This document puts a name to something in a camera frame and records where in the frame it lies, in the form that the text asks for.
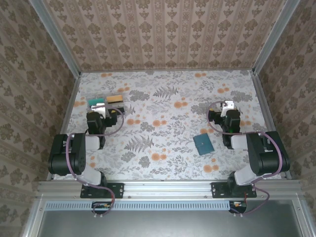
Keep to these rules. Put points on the teal card stack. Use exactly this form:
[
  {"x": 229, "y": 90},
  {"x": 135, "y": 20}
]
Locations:
[{"x": 96, "y": 101}]

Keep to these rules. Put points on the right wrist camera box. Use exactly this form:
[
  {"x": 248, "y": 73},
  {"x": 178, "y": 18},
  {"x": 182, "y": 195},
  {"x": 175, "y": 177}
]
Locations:
[{"x": 227, "y": 106}]

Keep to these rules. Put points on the clear acrylic card organizer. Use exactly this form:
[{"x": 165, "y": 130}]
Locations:
[{"x": 96, "y": 95}]

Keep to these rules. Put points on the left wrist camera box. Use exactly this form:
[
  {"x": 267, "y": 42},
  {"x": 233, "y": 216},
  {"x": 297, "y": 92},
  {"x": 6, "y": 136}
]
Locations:
[{"x": 100, "y": 108}]

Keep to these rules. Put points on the aluminium front rail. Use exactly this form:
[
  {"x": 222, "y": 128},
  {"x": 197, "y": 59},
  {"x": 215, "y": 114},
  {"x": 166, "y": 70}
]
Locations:
[{"x": 168, "y": 188}]

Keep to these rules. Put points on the blue card holder wallet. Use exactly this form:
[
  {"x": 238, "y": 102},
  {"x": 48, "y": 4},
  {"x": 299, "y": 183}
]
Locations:
[{"x": 203, "y": 145}]

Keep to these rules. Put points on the aluminium corner post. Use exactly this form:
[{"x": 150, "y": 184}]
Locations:
[
  {"x": 57, "y": 39},
  {"x": 275, "y": 37}
]

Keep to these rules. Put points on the plain orange card stack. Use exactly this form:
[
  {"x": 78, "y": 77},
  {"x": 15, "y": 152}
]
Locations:
[{"x": 114, "y": 98}]

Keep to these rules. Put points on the floral table covering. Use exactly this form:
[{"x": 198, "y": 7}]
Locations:
[{"x": 172, "y": 160}]

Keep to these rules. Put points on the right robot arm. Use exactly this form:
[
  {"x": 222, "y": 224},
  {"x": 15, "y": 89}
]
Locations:
[{"x": 266, "y": 153}]

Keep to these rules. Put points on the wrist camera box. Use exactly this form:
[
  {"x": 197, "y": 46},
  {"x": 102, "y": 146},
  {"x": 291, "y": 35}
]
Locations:
[
  {"x": 100, "y": 108},
  {"x": 227, "y": 106}
]

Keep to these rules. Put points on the aluminium side rail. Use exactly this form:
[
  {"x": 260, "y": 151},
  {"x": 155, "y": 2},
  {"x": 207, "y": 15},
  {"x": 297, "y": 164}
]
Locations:
[
  {"x": 64, "y": 123},
  {"x": 266, "y": 111}
]

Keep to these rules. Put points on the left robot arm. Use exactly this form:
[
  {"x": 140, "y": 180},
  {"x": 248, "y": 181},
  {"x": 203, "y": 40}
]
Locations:
[{"x": 74, "y": 153}]

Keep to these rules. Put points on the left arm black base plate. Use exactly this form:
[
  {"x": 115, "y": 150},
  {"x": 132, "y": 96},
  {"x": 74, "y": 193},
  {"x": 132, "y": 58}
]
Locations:
[{"x": 117, "y": 190}]

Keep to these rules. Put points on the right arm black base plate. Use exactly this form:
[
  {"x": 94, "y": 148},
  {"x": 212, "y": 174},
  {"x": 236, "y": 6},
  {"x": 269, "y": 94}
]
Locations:
[{"x": 218, "y": 190}]

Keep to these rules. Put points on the grey metal panel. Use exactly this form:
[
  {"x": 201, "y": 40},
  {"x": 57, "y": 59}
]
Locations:
[{"x": 160, "y": 224}]

